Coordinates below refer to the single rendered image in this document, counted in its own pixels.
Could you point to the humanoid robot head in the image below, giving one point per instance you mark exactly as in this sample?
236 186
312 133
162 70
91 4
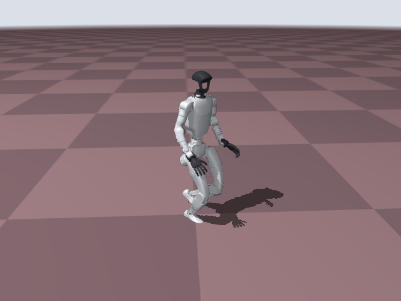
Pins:
202 77

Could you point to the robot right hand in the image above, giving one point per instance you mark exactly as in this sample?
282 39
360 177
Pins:
196 163

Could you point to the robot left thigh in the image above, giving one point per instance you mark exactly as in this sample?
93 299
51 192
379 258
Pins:
215 167

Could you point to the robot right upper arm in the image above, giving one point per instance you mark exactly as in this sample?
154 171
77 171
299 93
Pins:
185 107

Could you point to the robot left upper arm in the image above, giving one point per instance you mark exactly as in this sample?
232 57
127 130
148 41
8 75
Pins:
213 115

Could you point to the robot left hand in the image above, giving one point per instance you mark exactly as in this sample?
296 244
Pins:
232 147

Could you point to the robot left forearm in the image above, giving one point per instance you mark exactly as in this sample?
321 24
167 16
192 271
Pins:
218 134

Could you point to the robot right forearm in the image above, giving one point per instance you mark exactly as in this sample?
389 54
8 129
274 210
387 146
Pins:
179 133

